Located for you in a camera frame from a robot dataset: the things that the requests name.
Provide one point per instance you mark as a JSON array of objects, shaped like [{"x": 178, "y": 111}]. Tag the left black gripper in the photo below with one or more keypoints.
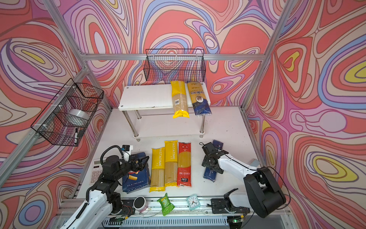
[{"x": 139, "y": 167}]

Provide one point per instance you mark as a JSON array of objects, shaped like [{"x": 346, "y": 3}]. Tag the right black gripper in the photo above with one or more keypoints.
[{"x": 205, "y": 163}]

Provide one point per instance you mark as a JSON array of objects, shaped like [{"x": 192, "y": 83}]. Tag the blue Barilla spaghetti box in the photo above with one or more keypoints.
[{"x": 210, "y": 174}]

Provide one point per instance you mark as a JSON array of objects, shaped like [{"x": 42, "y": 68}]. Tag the blue Barilla rigatoni box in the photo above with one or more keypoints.
[{"x": 135, "y": 181}]

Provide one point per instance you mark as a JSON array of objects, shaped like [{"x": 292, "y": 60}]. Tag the red spaghetti bag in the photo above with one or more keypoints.
[{"x": 184, "y": 165}]

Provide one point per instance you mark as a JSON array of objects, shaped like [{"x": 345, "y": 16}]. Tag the long yellow Pastatime bag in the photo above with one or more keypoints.
[{"x": 171, "y": 163}]

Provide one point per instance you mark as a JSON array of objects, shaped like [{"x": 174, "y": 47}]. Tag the dark blue yellow spaghetti bag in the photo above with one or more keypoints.
[{"x": 198, "y": 99}]

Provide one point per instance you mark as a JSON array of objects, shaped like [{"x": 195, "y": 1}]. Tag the yellow barcode spaghetti bag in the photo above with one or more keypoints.
[{"x": 179, "y": 98}]

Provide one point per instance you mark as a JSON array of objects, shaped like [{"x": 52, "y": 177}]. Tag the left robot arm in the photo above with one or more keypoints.
[{"x": 101, "y": 199}]

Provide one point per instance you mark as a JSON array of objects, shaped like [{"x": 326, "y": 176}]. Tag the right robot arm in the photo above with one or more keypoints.
[{"x": 263, "y": 194}]

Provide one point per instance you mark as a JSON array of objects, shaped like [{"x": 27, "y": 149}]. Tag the white two-tier shelf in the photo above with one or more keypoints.
[{"x": 148, "y": 110}]

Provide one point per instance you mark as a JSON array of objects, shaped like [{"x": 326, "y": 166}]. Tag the white pink calculator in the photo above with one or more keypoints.
[{"x": 97, "y": 170}]

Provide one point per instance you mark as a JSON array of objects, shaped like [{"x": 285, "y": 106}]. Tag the grey small box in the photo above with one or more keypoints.
[{"x": 255, "y": 163}]

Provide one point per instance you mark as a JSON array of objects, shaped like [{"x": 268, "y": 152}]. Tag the short yellow Pastatime bag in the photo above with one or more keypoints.
[{"x": 158, "y": 170}]

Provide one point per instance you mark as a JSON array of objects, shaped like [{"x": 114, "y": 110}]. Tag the teal alarm clock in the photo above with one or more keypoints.
[{"x": 193, "y": 202}]

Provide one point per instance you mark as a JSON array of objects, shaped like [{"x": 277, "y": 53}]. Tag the black marker pen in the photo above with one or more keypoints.
[{"x": 76, "y": 137}]

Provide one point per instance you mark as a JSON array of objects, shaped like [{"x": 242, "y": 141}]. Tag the silver tape roll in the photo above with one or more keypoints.
[{"x": 78, "y": 116}]

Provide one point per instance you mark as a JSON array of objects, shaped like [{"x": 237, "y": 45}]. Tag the green snack pouch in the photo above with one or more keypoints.
[{"x": 166, "y": 205}]

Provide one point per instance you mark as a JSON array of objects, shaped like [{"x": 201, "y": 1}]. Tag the black wire basket left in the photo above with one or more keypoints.
[{"x": 55, "y": 127}]

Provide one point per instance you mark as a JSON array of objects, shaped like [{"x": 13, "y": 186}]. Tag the black wire basket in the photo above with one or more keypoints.
[
  {"x": 55, "y": 127},
  {"x": 174, "y": 64}
]

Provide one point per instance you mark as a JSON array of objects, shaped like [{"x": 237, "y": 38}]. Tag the black wire basket back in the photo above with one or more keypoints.
[{"x": 174, "y": 64}]

